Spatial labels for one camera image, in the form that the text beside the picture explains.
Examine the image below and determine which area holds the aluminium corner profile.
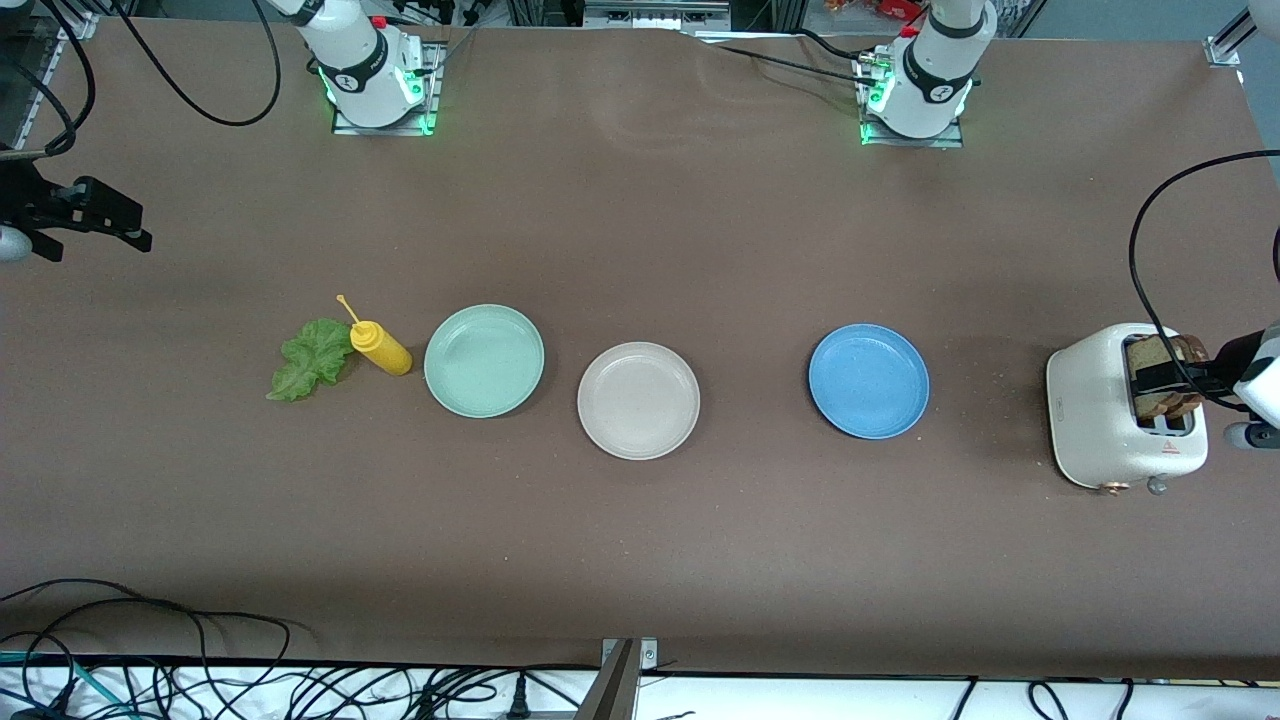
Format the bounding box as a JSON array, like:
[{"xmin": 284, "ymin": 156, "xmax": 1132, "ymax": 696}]
[
  {"xmin": 15, "ymin": 10, "xmax": 101, "ymax": 146},
  {"xmin": 1205, "ymin": 0, "xmax": 1280, "ymax": 69}
]

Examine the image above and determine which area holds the blue plate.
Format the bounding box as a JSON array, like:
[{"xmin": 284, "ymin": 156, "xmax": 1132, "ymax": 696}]
[{"xmin": 808, "ymin": 323, "xmax": 931, "ymax": 441}]

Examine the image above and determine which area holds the mint green plate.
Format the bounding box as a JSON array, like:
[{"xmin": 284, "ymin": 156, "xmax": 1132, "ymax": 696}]
[{"xmin": 423, "ymin": 303, "xmax": 546, "ymax": 419}]

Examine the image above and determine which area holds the black base cable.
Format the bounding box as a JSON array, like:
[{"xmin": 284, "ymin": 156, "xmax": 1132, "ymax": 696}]
[
  {"xmin": 685, "ymin": 28, "xmax": 886, "ymax": 89},
  {"xmin": 790, "ymin": 25, "xmax": 871, "ymax": 63}
]

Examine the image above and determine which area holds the teal cable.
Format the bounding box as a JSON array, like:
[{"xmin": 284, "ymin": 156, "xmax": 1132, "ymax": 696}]
[{"xmin": 0, "ymin": 650, "xmax": 136, "ymax": 720}]

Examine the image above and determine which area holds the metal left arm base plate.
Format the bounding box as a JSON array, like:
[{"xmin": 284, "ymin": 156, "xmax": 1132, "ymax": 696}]
[{"xmin": 853, "ymin": 50, "xmax": 966, "ymax": 149}]

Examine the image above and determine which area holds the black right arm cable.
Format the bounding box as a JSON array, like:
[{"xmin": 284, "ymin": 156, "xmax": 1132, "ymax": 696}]
[{"xmin": 0, "ymin": 0, "xmax": 284, "ymax": 156}]

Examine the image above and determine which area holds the metal table bracket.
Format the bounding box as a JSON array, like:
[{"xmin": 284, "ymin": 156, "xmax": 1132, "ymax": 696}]
[{"xmin": 598, "ymin": 637, "xmax": 661, "ymax": 671}]

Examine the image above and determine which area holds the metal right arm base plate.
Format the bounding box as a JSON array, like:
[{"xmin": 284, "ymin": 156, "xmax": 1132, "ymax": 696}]
[{"xmin": 330, "ymin": 40, "xmax": 443, "ymax": 137}]

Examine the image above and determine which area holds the brown bread slice dark crust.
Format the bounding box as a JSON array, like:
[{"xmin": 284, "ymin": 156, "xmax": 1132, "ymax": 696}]
[{"xmin": 1175, "ymin": 335, "xmax": 1213, "ymax": 419}]

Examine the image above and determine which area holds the red snack packet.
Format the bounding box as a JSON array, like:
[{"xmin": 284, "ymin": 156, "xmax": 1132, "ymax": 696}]
[{"xmin": 825, "ymin": 0, "xmax": 926, "ymax": 21}]

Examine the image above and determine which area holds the beige plate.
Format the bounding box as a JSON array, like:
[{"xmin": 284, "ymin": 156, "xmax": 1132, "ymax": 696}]
[{"xmin": 576, "ymin": 341, "xmax": 702, "ymax": 462}]

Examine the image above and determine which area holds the green lettuce leaf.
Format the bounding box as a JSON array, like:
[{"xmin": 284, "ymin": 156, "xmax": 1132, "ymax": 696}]
[{"xmin": 265, "ymin": 318, "xmax": 356, "ymax": 403}]

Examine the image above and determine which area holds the grey power strip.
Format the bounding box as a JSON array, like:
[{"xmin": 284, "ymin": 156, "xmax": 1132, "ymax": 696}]
[{"xmin": 583, "ymin": 0, "xmax": 733, "ymax": 31}]

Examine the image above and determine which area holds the yellow mustard squeeze bottle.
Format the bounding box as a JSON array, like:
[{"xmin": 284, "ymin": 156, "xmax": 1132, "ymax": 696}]
[{"xmin": 336, "ymin": 294, "xmax": 414, "ymax": 377}]

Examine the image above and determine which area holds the white two-slot toaster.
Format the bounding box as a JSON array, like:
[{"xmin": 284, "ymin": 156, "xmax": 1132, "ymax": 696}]
[{"xmin": 1045, "ymin": 321, "xmax": 1211, "ymax": 497}]

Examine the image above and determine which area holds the aluminium profile post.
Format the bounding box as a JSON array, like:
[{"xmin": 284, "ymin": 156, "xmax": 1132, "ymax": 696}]
[{"xmin": 573, "ymin": 640, "xmax": 643, "ymax": 720}]

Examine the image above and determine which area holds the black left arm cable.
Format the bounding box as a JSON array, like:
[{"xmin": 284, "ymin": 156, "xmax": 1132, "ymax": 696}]
[{"xmin": 1128, "ymin": 150, "xmax": 1280, "ymax": 401}]

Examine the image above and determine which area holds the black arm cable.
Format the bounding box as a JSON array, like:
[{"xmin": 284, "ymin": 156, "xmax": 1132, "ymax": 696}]
[
  {"xmin": 0, "ymin": 0, "xmax": 284, "ymax": 156},
  {"xmin": 1128, "ymin": 150, "xmax": 1280, "ymax": 401}
]

